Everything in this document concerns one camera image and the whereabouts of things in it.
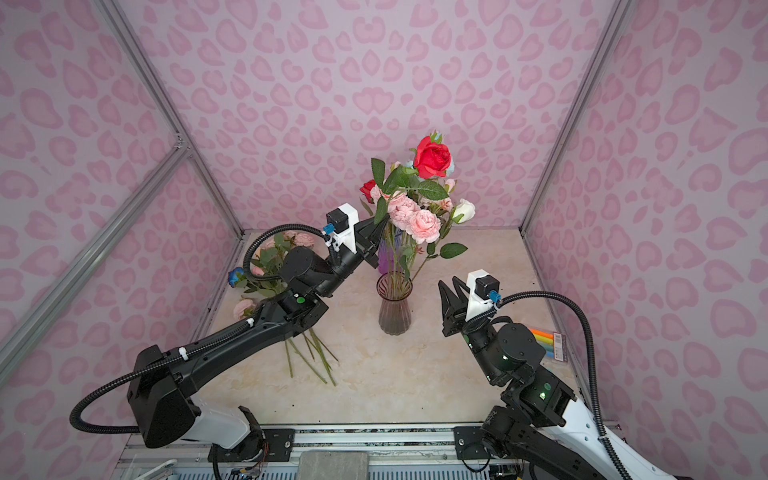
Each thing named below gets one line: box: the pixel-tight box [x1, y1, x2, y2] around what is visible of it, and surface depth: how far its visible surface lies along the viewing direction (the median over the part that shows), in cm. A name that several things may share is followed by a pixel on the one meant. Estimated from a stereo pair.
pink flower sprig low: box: [233, 299, 256, 320], surface depth 95 cm
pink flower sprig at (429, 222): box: [406, 180, 467, 283], surface depth 65 cm
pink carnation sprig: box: [388, 193, 431, 243], surface depth 65 cm
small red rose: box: [414, 136, 451, 179], surface depth 45 cm
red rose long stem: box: [359, 179, 376, 204], surface depth 74 cm
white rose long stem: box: [439, 198, 476, 240], surface depth 69 cm
